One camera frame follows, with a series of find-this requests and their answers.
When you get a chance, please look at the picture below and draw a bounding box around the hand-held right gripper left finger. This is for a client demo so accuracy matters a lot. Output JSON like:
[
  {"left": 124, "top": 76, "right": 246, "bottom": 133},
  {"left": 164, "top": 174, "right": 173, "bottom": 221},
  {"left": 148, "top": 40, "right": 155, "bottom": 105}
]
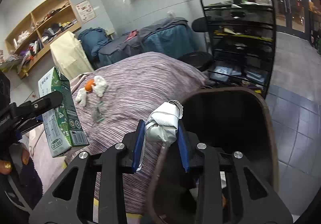
[{"left": 29, "top": 120, "right": 146, "bottom": 224}]

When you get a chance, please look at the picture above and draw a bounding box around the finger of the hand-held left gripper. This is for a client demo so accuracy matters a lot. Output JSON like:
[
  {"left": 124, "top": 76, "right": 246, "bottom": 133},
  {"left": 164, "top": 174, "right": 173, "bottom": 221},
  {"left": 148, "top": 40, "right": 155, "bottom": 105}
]
[
  {"left": 15, "top": 114, "right": 44, "bottom": 137},
  {"left": 11, "top": 91, "right": 64, "bottom": 124}
]

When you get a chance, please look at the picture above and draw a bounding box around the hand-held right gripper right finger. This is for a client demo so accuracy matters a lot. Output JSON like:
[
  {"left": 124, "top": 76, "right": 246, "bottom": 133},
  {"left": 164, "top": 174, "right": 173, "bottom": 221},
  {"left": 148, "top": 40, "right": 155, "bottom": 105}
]
[{"left": 177, "top": 122, "right": 294, "bottom": 224}]

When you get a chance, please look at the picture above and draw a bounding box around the green milk carton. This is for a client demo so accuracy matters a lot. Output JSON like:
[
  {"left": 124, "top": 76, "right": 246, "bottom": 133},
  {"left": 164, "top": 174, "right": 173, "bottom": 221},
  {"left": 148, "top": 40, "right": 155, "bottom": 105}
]
[{"left": 38, "top": 66, "right": 90, "bottom": 158}]

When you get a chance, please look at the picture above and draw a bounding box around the white wrapper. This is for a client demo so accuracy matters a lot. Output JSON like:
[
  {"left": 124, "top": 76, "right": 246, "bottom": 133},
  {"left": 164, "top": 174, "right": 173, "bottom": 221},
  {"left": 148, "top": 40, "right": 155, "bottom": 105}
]
[{"left": 137, "top": 100, "right": 183, "bottom": 170}]

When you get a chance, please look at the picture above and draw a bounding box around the brown trash bin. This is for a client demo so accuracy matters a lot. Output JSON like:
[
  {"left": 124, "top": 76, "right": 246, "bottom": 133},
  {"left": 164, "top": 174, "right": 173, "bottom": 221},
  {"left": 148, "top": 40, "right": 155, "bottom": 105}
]
[{"left": 147, "top": 88, "right": 279, "bottom": 224}]

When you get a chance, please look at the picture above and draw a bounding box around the person's left hand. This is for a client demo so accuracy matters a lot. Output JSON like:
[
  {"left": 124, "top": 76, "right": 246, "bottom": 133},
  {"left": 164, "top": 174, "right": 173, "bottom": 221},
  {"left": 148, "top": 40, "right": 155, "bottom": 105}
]
[{"left": 0, "top": 142, "right": 32, "bottom": 177}]

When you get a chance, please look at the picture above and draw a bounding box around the white crumpled tissue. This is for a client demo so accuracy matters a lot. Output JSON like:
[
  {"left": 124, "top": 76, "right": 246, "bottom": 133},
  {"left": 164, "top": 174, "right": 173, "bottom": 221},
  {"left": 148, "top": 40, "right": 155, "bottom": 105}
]
[{"left": 76, "top": 89, "right": 89, "bottom": 107}]

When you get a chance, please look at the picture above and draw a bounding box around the clear plastic wrapper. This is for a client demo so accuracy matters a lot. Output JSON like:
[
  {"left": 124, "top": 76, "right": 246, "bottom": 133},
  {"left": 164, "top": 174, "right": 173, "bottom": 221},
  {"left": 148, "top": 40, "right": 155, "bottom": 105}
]
[{"left": 90, "top": 101, "right": 106, "bottom": 127}]

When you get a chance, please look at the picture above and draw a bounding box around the dark purple garment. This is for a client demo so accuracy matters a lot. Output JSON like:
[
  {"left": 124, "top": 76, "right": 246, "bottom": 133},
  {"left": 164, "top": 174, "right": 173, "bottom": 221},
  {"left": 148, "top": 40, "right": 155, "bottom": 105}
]
[{"left": 15, "top": 156, "right": 44, "bottom": 211}]

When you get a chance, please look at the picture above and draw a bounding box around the pale yellow cloth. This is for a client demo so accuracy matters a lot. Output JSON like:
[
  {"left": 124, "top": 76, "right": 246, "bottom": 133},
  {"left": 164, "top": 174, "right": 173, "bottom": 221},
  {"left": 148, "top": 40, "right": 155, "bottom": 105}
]
[{"left": 50, "top": 31, "right": 94, "bottom": 74}]

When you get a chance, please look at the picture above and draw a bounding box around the purple striped blanket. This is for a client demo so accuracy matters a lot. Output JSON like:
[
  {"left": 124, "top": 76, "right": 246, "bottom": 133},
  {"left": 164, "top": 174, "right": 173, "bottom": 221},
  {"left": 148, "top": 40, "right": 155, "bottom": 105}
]
[{"left": 60, "top": 52, "right": 213, "bottom": 214}]

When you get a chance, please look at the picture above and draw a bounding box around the white tissue with orange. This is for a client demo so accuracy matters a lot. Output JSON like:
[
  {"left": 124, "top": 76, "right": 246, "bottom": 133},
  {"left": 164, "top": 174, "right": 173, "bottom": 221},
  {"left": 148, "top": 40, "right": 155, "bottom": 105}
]
[{"left": 94, "top": 76, "right": 109, "bottom": 97}]

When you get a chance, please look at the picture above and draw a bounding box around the blue cloth pile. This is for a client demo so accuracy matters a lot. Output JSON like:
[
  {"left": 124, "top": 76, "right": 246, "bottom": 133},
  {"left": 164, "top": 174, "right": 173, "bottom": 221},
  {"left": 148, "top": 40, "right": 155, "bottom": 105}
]
[{"left": 78, "top": 27, "right": 111, "bottom": 57}]

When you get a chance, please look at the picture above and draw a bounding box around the black round stool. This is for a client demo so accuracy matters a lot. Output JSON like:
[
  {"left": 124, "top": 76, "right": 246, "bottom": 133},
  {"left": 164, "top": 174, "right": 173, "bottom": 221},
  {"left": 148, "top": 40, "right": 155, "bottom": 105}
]
[{"left": 178, "top": 51, "right": 215, "bottom": 72}]

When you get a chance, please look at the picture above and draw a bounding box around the massage bed with grey cover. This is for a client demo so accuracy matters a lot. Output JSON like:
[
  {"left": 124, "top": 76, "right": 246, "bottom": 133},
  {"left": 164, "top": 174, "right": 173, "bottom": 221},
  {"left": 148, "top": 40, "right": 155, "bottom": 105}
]
[{"left": 98, "top": 17, "right": 198, "bottom": 66}]

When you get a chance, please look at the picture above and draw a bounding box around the black trolley cart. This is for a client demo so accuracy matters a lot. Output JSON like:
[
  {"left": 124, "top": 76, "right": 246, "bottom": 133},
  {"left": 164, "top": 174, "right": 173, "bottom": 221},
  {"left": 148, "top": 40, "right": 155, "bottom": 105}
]
[{"left": 200, "top": 0, "right": 277, "bottom": 96}]

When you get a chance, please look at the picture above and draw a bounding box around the wooden wall cabinet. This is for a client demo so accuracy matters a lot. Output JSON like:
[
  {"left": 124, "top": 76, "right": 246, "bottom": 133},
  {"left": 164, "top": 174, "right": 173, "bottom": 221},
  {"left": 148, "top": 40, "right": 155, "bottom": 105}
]
[{"left": 4, "top": 0, "right": 82, "bottom": 79}]

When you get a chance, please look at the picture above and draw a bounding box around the wall poster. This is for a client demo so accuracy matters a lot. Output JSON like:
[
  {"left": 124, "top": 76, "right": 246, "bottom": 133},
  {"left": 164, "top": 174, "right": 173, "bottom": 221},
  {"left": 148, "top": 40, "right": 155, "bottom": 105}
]
[{"left": 75, "top": 0, "right": 97, "bottom": 24}]

